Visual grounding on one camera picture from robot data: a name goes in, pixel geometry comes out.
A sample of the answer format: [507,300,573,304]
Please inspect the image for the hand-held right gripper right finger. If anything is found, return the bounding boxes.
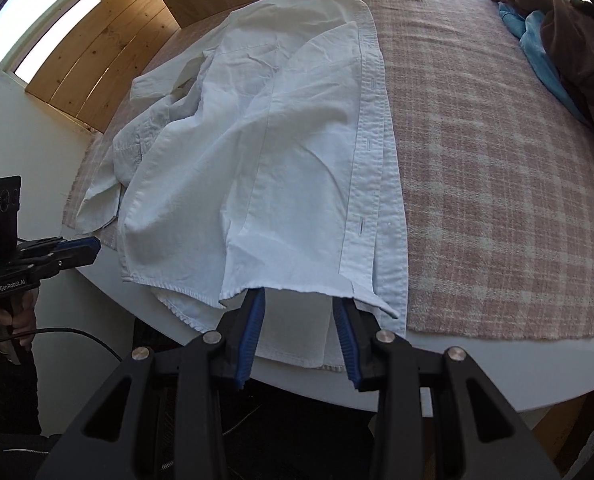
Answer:
[333,298,563,480]

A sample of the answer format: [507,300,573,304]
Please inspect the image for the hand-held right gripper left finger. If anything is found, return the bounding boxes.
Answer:
[36,287,267,480]

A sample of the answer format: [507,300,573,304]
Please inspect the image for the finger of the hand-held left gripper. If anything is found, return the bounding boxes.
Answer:
[19,237,102,260]
[22,249,98,281]

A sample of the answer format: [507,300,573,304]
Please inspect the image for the white button-up shirt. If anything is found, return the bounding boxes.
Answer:
[75,0,409,372]

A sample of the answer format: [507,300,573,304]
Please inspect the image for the person's left forearm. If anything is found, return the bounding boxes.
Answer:
[0,345,42,436]

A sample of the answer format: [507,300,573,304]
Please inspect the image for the person's left hand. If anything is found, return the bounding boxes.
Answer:
[0,289,38,366]

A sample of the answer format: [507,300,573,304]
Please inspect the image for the knotty pine plank panel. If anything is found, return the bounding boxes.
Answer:
[25,0,183,133]

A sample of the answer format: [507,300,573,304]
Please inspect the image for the pink plaid blanket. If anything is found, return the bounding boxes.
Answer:
[62,0,594,343]

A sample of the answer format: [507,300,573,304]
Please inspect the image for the blue garment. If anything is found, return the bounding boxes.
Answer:
[497,2,594,128]

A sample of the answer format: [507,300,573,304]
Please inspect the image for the brown garment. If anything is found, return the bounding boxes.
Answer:
[486,0,594,133]

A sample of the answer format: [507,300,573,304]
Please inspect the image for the black cable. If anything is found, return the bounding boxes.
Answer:
[24,327,124,362]

